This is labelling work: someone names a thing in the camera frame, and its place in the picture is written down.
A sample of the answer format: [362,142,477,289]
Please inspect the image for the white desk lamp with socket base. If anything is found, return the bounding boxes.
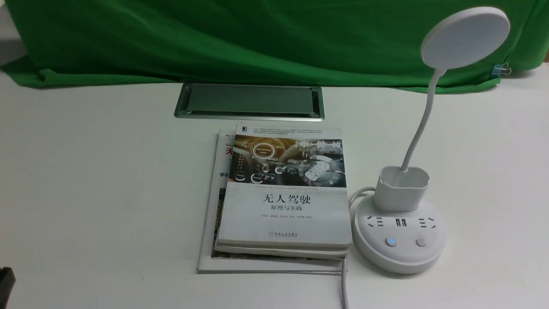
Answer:
[352,6,510,274]

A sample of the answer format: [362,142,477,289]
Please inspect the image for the top self-driving book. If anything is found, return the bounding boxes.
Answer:
[217,123,352,250]

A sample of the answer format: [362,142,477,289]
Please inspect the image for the bottom large white book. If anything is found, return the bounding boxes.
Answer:
[197,130,341,276]

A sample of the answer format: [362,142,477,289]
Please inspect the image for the middle book in stack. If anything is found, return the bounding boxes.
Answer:
[214,187,348,259]

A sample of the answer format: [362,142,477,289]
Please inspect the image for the green backdrop cloth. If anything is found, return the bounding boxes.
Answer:
[1,0,549,93]

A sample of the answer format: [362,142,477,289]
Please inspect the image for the blue binder clip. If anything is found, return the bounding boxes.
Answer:
[490,62,512,79]

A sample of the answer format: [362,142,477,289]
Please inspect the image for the black object at left edge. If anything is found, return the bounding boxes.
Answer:
[0,267,16,309]

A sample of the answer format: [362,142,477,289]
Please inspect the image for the silver desk cable grommet cover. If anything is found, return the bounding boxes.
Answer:
[173,82,325,122]

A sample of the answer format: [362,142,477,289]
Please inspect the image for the white power cable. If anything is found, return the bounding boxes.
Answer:
[341,186,377,309]

